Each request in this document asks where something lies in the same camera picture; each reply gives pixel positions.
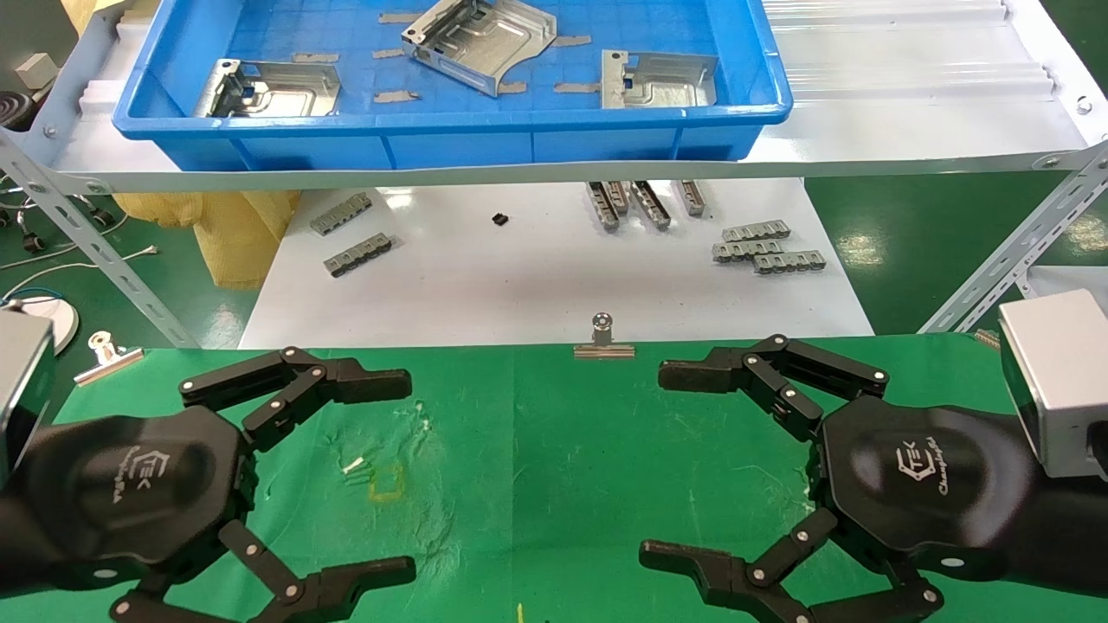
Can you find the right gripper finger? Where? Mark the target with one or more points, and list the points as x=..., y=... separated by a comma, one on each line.
x=692, y=562
x=701, y=372

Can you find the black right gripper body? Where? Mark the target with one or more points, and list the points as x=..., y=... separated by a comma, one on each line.
x=926, y=476

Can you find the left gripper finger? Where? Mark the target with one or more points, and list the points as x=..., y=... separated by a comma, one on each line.
x=363, y=580
x=372, y=381

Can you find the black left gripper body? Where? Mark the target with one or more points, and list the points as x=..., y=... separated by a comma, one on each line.
x=130, y=484

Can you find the stamped sheet metal part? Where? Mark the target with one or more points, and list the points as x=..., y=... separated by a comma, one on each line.
x=485, y=43
x=666, y=82
x=294, y=91

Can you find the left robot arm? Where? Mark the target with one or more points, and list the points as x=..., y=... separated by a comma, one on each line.
x=9, y=545

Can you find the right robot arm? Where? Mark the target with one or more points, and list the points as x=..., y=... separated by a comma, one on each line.
x=1082, y=536

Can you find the dark grey connector strip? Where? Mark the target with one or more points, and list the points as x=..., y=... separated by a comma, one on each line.
x=359, y=255

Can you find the light grey connector strip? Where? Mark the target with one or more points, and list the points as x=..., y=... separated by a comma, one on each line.
x=342, y=214

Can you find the green table cloth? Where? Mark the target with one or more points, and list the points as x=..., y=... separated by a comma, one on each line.
x=537, y=467

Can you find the yellow plastic bag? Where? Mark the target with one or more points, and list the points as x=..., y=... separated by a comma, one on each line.
x=234, y=234

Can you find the blue plastic bin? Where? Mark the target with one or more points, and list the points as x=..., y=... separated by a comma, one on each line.
x=450, y=143

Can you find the grey metal shelf rack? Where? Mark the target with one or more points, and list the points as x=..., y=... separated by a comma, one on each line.
x=519, y=174

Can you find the black office chair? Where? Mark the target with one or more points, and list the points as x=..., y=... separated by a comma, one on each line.
x=101, y=217

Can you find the grey tape strip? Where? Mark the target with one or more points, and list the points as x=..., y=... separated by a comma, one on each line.
x=576, y=87
x=398, y=17
x=316, y=58
x=388, y=54
x=512, y=87
x=573, y=41
x=396, y=96

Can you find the white ribbed shelf board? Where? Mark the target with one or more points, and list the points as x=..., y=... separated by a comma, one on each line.
x=909, y=86

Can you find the black round object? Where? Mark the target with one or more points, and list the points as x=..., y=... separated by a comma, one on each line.
x=13, y=111

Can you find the small beige box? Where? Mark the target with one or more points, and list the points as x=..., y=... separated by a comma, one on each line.
x=36, y=71

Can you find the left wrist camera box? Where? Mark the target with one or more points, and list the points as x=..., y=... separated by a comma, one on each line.
x=22, y=381

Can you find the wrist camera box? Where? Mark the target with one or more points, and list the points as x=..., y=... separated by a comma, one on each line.
x=1060, y=381
x=22, y=381

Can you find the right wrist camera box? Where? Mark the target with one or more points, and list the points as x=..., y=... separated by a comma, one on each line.
x=1060, y=381

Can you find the white pedestal fan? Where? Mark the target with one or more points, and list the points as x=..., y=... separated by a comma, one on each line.
x=48, y=320

